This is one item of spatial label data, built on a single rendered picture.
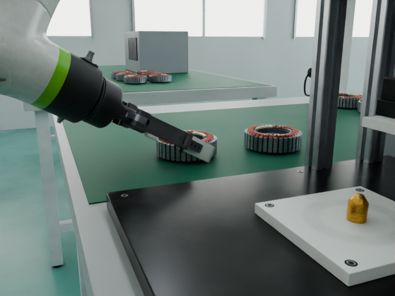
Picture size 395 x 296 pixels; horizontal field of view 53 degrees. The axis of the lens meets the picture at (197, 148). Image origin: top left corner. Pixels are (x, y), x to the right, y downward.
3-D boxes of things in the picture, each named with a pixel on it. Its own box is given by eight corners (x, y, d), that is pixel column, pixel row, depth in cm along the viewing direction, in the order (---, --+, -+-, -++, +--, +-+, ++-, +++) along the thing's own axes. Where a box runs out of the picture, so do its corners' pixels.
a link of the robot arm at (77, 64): (29, 109, 61) (46, 118, 53) (62, 40, 61) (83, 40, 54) (65, 124, 64) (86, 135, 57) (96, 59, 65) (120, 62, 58)
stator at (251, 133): (313, 151, 77) (314, 132, 76) (264, 158, 72) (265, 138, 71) (278, 138, 87) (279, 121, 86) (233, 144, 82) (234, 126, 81)
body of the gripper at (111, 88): (110, 76, 58) (159, 103, 64) (89, 73, 64) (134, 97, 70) (88, 123, 57) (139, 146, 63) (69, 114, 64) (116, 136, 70)
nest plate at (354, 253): (348, 287, 31) (350, 273, 31) (254, 212, 45) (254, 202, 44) (478, 251, 37) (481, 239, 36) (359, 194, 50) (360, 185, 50)
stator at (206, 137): (177, 168, 67) (177, 146, 66) (145, 152, 75) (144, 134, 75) (228, 157, 73) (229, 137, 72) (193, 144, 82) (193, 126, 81)
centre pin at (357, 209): (355, 225, 39) (358, 199, 38) (341, 217, 41) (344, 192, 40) (371, 221, 40) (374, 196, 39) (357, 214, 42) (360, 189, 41)
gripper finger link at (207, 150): (184, 131, 66) (187, 132, 66) (213, 146, 70) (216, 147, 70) (177, 148, 66) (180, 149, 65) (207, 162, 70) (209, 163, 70)
